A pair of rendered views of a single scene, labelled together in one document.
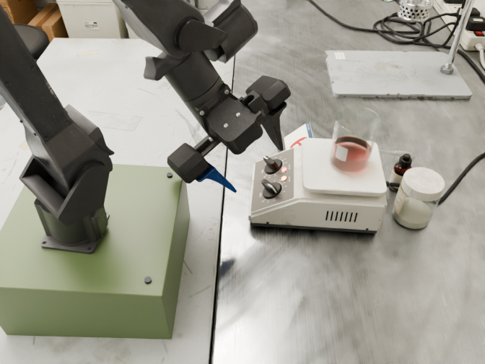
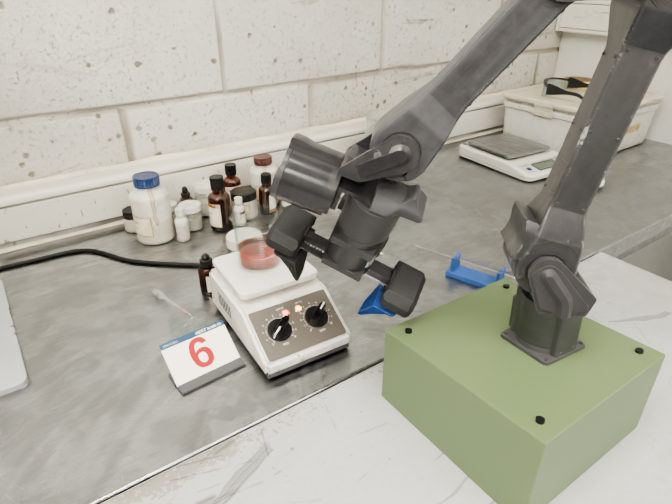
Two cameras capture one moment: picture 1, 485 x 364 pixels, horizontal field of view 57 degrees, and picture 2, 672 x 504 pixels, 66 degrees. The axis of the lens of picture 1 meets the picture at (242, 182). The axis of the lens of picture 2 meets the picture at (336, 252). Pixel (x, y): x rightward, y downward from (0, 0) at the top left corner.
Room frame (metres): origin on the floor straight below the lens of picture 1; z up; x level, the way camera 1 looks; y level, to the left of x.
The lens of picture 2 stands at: (0.81, 0.43, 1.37)
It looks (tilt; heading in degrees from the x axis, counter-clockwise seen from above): 29 degrees down; 233
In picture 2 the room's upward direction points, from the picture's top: straight up
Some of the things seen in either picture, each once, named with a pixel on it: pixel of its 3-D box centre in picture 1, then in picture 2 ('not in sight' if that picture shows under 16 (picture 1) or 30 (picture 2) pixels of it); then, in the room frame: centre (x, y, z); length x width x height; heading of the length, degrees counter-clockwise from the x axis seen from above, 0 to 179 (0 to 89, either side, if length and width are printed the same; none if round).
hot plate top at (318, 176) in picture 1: (341, 165); (264, 267); (0.51, -0.15, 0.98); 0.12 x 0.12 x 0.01; 85
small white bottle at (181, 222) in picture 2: not in sight; (181, 223); (0.52, -0.46, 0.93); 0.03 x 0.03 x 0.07
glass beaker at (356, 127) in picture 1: (352, 140); (255, 240); (0.52, -0.16, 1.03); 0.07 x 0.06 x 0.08; 0
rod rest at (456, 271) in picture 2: not in sight; (477, 271); (0.18, -0.02, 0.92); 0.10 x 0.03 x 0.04; 107
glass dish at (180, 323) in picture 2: not in sight; (188, 323); (0.62, -0.19, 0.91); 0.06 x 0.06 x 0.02
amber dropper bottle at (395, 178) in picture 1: (402, 170); (207, 272); (0.56, -0.27, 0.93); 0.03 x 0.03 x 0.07
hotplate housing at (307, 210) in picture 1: (320, 185); (273, 300); (0.52, -0.12, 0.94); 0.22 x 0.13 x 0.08; 85
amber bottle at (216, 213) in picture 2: not in sight; (219, 202); (0.44, -0.47, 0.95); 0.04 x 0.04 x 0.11
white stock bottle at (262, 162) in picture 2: not in sight; (264, 179); (0.30, -0.52, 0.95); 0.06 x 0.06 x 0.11
